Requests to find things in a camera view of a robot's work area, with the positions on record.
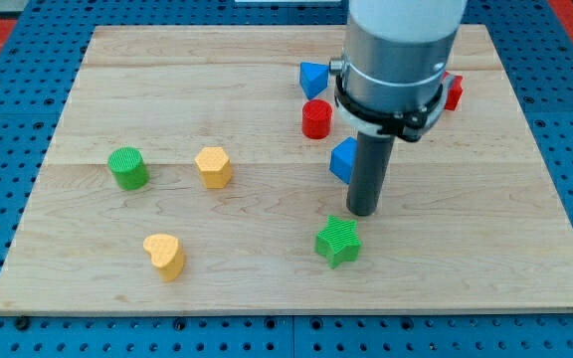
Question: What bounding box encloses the red cylinder block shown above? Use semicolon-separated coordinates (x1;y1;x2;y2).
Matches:
301;99;332;139

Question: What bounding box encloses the yellow hexagon block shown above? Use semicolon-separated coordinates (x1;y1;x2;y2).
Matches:
194;147;233;189

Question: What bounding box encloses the green star block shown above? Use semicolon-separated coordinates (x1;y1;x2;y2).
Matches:
314;216;361;269

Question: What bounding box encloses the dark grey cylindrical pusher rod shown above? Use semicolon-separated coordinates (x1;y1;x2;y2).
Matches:
346;132;394;216

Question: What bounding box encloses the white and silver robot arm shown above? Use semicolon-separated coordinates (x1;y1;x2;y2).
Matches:
330;0;467;142

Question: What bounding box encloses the blue cube block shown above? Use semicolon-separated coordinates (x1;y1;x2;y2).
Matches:
329;137;357;184

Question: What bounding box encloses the blue triangular block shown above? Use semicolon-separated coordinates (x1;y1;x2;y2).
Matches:
299;62;328;99

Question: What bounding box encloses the light wooden board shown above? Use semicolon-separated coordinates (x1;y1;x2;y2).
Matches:
0;25;573;316

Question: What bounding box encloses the green cylinder block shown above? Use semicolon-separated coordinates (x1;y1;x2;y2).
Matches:
107;146;149;191

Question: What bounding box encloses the yellow heart block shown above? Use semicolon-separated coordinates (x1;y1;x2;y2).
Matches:
143;234;185;282

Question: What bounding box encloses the red block behind arm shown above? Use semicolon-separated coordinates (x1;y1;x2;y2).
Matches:
442;72;464;111

